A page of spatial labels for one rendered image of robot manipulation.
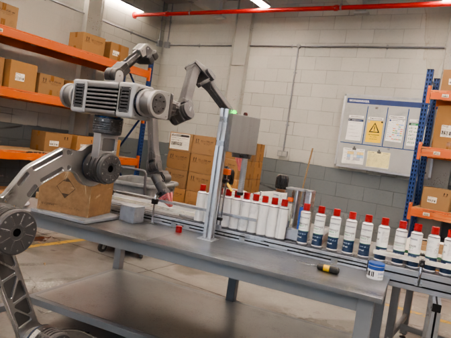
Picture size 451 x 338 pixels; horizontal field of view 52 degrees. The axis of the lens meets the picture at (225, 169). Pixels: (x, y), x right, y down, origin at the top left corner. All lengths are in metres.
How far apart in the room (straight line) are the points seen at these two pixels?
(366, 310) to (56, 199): 1.59
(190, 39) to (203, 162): 3.00
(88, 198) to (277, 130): 5.13
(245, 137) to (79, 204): 0.91
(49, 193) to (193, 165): 3.80
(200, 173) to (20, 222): 4.40
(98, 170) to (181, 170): 4.17
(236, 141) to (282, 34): 5.34
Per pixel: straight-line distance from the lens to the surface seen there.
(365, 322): 1.95
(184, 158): 6.24
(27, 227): 1.94
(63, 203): 2.53
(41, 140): 6.29
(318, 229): 2.32
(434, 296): 2.30
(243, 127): 2.32
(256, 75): 7.59
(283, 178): 2.96
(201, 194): 2.52
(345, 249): 2.31
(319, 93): 7.09
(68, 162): 2.18
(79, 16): 7.51
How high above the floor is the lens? 1.32
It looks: 3 degrees down
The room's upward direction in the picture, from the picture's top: 8 degrees clockwise
